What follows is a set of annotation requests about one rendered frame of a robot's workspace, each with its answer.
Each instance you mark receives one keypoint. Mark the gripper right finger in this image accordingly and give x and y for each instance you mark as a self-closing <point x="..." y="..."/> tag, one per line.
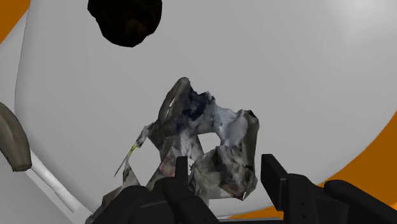
<point x="304" y="201"/>

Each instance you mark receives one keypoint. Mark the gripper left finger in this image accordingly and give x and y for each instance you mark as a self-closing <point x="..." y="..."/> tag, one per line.
<point x="173" y="201"/>

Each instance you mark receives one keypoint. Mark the crumpled grey white object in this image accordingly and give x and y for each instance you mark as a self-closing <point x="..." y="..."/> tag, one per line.
<point x="186" y="124"/>

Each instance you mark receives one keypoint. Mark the grey-brown curved object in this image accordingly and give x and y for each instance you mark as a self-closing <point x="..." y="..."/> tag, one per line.
<point x="12" y="142"/>

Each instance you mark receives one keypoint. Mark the black rounded object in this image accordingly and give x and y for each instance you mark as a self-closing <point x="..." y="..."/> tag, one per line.
<point x="127" y="21"/>

